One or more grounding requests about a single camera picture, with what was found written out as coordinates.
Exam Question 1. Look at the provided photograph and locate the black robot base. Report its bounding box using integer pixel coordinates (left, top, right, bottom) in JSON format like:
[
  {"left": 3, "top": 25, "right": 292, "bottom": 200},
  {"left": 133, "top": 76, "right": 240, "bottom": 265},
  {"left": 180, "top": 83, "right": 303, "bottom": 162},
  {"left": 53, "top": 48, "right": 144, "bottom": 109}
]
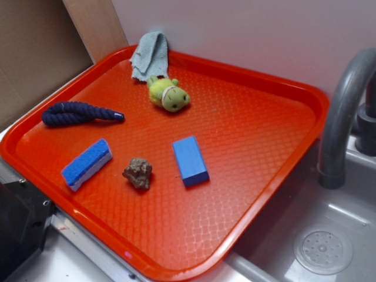
[{"left": 1, "top": 179, "right": 55, "bottom": 281}]

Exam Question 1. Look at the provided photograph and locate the blue wooden block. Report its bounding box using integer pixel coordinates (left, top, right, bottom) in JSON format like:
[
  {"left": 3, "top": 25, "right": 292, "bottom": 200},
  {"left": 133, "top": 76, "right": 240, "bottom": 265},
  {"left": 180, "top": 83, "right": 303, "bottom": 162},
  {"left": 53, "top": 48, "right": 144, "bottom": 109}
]
[{"left": 172, "top": 136, "right": 210, "bottom": 187}]

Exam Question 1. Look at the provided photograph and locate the green plush turtle toy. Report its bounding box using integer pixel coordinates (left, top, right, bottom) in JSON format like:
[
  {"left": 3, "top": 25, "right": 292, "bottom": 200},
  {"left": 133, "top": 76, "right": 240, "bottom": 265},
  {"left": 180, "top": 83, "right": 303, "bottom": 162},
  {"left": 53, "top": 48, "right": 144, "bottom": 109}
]
[{"left": 147, "top": 75, "right": 190, "bottom": 113}]

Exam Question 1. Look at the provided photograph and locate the brown rock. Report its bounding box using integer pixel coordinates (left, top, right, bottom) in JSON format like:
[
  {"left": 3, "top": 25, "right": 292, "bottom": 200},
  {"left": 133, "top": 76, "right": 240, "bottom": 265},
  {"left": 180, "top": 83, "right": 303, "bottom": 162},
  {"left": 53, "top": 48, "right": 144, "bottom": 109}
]
[{"left": 122, "top": 158, "right": 153, "bottom": 190}]

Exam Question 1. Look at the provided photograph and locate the red plastic tray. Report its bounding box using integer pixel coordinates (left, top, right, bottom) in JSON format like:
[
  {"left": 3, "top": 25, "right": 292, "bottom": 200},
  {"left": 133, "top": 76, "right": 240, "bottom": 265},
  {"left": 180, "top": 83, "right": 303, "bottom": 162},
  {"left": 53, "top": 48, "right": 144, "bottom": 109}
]
[{"left": 1, "top": 47, "right": 329, "bottom": 281}]

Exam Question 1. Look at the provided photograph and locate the grey folded cloth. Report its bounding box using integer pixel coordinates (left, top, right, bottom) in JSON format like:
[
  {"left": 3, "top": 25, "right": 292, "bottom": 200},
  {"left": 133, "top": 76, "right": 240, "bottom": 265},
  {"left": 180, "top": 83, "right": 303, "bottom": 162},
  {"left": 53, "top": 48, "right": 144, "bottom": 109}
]
[{"left": 130, "top": 32, "right": 169, "bottom": 82}]

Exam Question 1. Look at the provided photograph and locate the blue and white sponge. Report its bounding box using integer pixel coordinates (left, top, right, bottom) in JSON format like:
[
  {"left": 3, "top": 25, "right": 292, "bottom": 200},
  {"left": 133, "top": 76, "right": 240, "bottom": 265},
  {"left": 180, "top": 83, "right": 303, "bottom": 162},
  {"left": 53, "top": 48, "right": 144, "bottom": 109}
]
[{"left": 61, "top": 139, "right": 112, "bottom": 192}]

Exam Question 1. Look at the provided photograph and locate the grey curved faucet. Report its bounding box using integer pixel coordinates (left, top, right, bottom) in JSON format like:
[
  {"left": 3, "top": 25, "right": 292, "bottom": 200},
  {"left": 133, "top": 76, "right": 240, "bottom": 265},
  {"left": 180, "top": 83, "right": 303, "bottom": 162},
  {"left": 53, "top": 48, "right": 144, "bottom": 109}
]
[{"left": 318, "top": 48, "right": 375, "bottom": 189}]

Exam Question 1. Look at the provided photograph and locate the grey plastic sink basin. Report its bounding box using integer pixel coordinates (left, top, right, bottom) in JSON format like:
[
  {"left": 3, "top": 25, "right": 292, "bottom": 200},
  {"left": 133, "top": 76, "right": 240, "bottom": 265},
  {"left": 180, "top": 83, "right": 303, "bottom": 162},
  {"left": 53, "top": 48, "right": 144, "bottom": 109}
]
[{"left": 227, "top": 133, "right": 376, "bottom": 282}]

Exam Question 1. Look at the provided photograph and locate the brown cardboard panel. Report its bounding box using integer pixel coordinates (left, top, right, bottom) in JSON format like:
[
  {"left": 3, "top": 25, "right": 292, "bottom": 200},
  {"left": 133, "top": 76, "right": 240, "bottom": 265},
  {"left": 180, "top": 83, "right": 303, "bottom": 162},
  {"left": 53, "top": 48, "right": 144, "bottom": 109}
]
[{"left": 1, "top": 1, "right": 128, "bottom": 130}]

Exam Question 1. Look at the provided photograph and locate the dark blue rope piece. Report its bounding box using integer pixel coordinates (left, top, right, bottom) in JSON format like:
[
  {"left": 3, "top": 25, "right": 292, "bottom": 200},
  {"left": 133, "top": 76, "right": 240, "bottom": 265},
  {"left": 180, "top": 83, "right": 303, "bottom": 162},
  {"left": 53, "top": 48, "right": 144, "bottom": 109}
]
[{"left": 41, "top": 101, "right": 126, "bottom": 127}]

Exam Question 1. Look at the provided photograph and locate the dark grey faucet handle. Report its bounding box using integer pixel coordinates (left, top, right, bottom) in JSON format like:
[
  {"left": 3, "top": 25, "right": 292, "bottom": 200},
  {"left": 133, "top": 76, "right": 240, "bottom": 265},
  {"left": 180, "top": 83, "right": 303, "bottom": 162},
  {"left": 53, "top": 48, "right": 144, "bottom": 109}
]
[{"left": 355, "top": 74, "right": 375, "bottom": 156}]

